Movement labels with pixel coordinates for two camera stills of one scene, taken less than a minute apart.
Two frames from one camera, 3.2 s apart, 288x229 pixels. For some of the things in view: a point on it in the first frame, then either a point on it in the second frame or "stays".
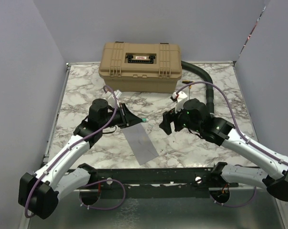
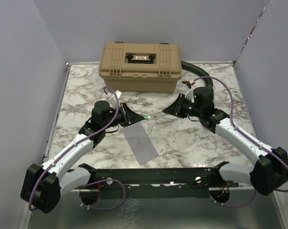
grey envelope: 140,143 stays
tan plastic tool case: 140,67 stays
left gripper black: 129,115 stays
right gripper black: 168,117 → 176,109
